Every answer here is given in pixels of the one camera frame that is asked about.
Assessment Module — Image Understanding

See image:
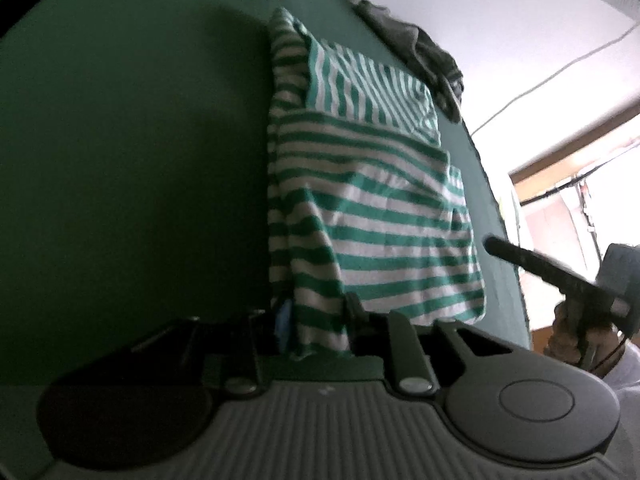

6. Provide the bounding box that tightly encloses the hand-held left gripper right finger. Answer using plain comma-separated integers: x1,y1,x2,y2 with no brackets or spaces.
342,292,501,395

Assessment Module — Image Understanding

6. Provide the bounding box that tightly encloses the green table cover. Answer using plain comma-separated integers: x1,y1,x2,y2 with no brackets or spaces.
0,0,534,388

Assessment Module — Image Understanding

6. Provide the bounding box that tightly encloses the green white striped shirt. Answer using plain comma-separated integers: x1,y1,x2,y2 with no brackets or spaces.
267,7,487,361

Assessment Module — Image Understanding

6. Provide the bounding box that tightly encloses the brown door frame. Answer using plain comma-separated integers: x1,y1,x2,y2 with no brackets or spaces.
507,110,640,201

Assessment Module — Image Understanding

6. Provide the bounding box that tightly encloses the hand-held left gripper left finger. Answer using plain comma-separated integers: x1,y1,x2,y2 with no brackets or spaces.
130,300,293,396

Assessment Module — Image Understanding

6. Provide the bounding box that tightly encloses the plain grey garment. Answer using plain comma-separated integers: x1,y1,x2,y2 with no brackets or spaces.
354,0,467,124

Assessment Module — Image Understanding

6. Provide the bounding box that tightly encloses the black rod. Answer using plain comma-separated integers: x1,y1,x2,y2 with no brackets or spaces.
520,152,640,207

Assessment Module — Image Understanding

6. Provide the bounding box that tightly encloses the person's right hand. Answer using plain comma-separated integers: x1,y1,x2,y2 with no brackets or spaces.
547,300,626,376

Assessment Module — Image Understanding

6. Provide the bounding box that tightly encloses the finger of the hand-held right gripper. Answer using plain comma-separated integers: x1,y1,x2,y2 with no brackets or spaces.
484,235,631,318

